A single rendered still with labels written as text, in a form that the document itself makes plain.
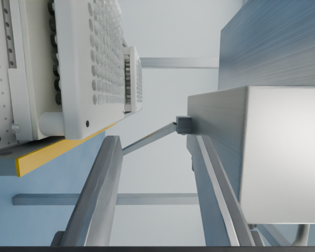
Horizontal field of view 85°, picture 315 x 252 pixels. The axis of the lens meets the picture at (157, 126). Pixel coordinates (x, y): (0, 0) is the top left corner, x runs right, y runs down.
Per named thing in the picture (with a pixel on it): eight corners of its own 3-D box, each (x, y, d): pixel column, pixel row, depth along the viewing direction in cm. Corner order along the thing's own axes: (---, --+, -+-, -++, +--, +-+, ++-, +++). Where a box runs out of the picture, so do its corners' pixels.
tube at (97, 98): (46, 94, 22) (104, 93, 22) (47, 104, 22) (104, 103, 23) (39, 94, 21) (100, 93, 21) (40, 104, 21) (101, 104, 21)
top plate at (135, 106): (130, 112, 66) (136, 112, 66) (129, 45, 63) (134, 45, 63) (137, 109, 91) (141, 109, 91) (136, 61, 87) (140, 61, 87)
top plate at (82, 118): (112, 10, 39) (121, 10, 39) (116, 118, 42) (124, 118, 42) (40, -142, 15) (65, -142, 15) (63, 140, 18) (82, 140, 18)
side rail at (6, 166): (-22, 176, 14) (17, 176, 14) (-25, 157, 14) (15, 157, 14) (138, 109, 145) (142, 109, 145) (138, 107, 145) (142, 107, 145)
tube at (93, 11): (38, 6, 21) (100, 6, 21) (39, 17, 21) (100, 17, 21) (30, 0, 19) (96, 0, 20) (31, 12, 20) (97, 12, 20)
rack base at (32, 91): (90, 10, 39) (101, 10, 39) (96, 118, 42) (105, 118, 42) (-19, -142, 15) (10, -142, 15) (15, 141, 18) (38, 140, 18)
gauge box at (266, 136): (236, 227, 13) (495, 226, 13) (246, 84, 11) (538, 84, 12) (186, 148, 35) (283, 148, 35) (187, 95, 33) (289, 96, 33)
